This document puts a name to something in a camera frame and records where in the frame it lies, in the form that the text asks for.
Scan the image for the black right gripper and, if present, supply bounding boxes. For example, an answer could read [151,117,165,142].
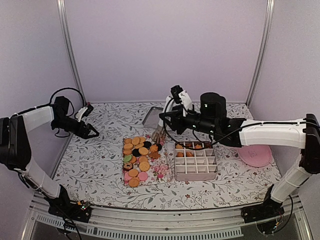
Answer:
[158,105,218,137]

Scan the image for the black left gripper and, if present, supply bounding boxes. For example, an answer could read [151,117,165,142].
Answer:
[52,115,100,139]

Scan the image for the silver white tongs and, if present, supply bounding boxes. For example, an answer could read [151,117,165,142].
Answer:
[151,96,174,144]

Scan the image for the orange leaf cookie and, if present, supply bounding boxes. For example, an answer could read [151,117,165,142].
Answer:
[175,143,184,150]

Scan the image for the green sandwich cookie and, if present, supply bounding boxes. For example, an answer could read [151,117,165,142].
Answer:
[123,154,133,163]

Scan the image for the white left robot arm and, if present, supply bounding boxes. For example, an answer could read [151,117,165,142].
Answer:
[0,96,99,217]

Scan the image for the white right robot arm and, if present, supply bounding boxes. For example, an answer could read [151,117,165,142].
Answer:
[159,90,320,218]

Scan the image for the silver tin lid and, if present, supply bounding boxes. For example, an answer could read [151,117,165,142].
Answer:
[142,106,163,129]

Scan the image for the pink divided cookie tin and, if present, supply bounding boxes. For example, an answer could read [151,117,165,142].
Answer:
[174,141,218,182]

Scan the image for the floral rectangular tray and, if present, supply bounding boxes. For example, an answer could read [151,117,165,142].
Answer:
[122,135,173,188]

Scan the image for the pink sandwich cookie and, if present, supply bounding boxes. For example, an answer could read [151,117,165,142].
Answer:
[137,171,149,182]

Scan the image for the pink plate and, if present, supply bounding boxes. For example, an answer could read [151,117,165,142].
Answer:
[236,145,273,168]

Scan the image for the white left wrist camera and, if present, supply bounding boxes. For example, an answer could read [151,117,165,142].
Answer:
[74,103,94,122]

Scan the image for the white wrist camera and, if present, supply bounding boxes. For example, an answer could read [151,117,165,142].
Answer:
[74,103,94,122]
[170,85,193,117]

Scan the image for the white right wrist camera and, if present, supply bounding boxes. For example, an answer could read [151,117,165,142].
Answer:
[170,85,193,117]

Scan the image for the front aluminium rail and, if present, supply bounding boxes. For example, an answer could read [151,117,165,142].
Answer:
[22,194,314,240]

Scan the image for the left aluminium frame post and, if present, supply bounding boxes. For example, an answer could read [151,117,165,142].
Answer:
[56,0,86,101]

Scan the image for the aluminium frame post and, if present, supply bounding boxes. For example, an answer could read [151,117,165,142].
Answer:
[245,0,275,108]
[56,0,86,101]

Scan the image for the right aluminium frame post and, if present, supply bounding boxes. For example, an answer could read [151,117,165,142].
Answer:
[245,0,275,108]

